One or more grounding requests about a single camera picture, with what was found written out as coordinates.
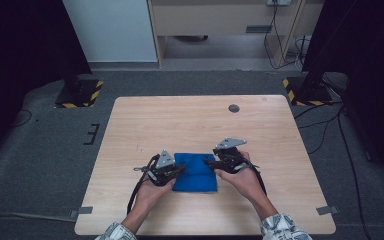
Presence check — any grey tape piece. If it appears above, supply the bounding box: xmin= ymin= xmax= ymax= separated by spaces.
xmin=315 ymin=205 xmax=341 ymax=216
xmin=69 ymin=206 xmax=94 ymax=220

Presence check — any long black floor cable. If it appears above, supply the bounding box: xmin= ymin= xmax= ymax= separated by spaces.
xmin=336 ymin=108 xmax=372 ymax=240

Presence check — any person's right hand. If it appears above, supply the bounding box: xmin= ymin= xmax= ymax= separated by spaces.
xmin=214 ymin=150 xmax=268 ymax=205

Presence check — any thin black floor cable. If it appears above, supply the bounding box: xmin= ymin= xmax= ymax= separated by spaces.
xmin=14 ymin=109 xmax=34 ymax=128

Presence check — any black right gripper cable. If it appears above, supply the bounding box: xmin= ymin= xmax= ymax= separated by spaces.
xmin=245 ymin=159 xmax=268 ymax=197

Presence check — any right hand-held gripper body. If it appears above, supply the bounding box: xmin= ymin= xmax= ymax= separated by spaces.
xmin=212 ymin=137 xmax=252 ymax=175

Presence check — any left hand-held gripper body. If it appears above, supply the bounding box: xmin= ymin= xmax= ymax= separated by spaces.
xmin=143 ymin=149 xmax=183 ymax=188

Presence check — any white cabinet panel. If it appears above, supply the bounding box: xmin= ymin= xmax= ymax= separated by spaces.
xmin=60 ymin=0 xmax=158 ymax=63

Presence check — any grey slot plate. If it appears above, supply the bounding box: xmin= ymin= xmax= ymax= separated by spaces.
xmin=245 ymin=24 xmax=273 ymax=34

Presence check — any blue cloth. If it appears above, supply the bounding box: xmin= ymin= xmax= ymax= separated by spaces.
xmin=172 ymin=152 xmax=219 ymax=193

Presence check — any light wooden desk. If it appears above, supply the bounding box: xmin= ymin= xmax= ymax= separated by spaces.
xmin=146 ymin=0 xmax=326 ymax=68

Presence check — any black curtain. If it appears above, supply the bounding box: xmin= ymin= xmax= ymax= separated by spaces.
xmin=0 ymin=0 xmax=92 ymax=172
xmin=301 ymin=0 xmax=384 ymax=183

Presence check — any black stand base striped edge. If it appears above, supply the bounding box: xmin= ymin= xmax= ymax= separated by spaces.
xmin=282 ymin=74 xmax=334 ymax=107
xmin=53 ymin=74 xmax=104 ymax=109

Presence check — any person's left hand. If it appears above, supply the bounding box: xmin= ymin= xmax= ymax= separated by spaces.
xmin=134 ymin=177 xmax=177 ymax=217

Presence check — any black cable bundle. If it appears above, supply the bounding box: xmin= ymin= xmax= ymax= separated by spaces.
xmin=294 ymin=34 xmax=312 ymax=73

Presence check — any black hanging cable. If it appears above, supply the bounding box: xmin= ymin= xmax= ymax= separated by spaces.
xmin=263 ymin=2 xmax=302 ymax=71

